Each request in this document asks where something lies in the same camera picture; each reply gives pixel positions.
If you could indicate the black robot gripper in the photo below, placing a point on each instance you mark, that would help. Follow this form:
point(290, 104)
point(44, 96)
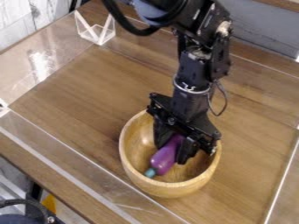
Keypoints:
point(182, 114)

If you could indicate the purple toy eggplant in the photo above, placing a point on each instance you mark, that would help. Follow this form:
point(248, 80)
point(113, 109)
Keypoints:
point(164, 159)

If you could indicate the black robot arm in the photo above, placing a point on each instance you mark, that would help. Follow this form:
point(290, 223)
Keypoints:
point(202, 25)

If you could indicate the brown wooden bowl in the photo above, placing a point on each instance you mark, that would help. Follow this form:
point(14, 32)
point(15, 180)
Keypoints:
point(185, 179)

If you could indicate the clear acrylic tray enclosure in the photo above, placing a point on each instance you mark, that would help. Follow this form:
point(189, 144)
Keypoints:
point(77, 132)

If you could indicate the clear acrylic corner bracket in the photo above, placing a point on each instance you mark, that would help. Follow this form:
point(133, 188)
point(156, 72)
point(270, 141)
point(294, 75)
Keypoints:
point(98, 34)

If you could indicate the black clamp with cable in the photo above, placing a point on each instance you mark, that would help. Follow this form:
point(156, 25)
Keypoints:
point(37, 214)

